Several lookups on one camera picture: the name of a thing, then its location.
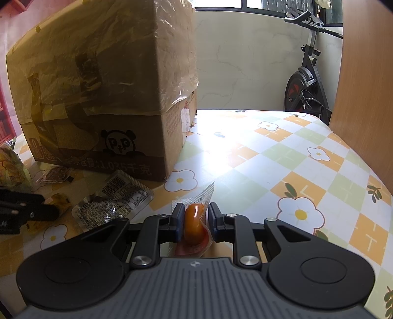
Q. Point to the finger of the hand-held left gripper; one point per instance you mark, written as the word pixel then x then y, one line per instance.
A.
pixel 24 199
pixel 40 213

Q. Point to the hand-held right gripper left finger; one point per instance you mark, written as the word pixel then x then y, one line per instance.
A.
pixel 178 224

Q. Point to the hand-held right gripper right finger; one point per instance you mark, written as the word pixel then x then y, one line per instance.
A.
pixel 214 224

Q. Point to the orange sausage packet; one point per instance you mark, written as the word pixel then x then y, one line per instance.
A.
pixel 193 224

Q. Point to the yellow snack bag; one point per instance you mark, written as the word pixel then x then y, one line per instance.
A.
pixel 10 168

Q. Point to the taped cardboard box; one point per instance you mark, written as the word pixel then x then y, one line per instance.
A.
pixel 107 76

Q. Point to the yellow candy wrapper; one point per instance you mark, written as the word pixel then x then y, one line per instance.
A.
pixel 61 204

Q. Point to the small dark snack packet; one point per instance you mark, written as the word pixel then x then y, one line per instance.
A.
pixel 56 175

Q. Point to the silver printed snack packet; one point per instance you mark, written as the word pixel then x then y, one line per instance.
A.
pixel 98 213

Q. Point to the silver barcode snack packet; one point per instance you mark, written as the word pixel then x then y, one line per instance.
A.
pixel 129 191

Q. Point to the floral checkered tablecloth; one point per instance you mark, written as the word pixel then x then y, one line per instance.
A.
pixel 276 171

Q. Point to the black exercise bike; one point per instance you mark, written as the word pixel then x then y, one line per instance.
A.
pixel 302 89

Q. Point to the wooden board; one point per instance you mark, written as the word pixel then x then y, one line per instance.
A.
pixel 365 92

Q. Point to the pink wall poster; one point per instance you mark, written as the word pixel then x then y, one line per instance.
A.
pixel 4 92

